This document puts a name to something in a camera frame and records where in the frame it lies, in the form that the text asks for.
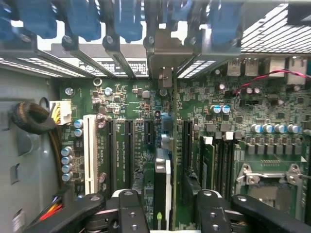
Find green RAM stick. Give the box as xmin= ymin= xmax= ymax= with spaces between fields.
xmin=199 ymin=136 xmax=217 ymax=193

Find CPU socket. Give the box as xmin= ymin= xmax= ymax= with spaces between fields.
xmin=236 ymin=163 xmax=305 ymax=233

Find black long expansion slot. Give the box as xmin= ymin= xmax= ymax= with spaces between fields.
xmin=182 ymin=119 xmax=194 ymax=195
xmin=123 ymin=119 xmax=135 ymax=190
xmin=105 ymin=118 xmax=115 ymax=193

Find white expansion slot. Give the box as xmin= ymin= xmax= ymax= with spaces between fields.
xmin=83 ymin=114 xmax=99 ymax=195

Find black short expansion slot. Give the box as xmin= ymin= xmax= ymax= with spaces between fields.
xmin=143 ymin=119 xmax=155 ymax=144

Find green motherboard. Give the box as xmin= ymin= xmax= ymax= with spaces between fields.
xmin=58 ymin=56 xmax=311 ymax=233

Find white power connector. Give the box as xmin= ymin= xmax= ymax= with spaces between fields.
xmin=49 ymin=100 xmax=73 ymax=126

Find black label sticker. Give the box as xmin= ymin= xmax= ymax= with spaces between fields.
xmin=78 ymin=60 xmax=149 ymax=77

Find black open PC case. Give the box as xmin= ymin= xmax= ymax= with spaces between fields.
xmin=0 ymin=0 xmax=311 ymax=233

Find blue slot clip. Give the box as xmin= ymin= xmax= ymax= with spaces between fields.
xmin=16 ymin=0 xmax=59 ymax=40
xmin=207 ymin=0 xmax=244 ymax=46
xmin=0 ymin=2 xmax=17 ymax=42
xmin=65 ymin=0 xmax=103 ymax=42
xmin=162 ymin=0 xmax=194 ymax=23
xmin=113 ymin=0 xmax=144 ymax=43

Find multicolour motherboard power wires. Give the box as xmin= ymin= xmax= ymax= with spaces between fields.
xmin=35 ymin=185 xmax=76 ymax=223

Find black braided cable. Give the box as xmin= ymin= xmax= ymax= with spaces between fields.
xmin=10 ymin=101 xmax=65 ymax=189

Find red black twisted wire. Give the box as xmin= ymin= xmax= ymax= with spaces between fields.
xmin=232 ymin=68 xmax=309 ymax=96

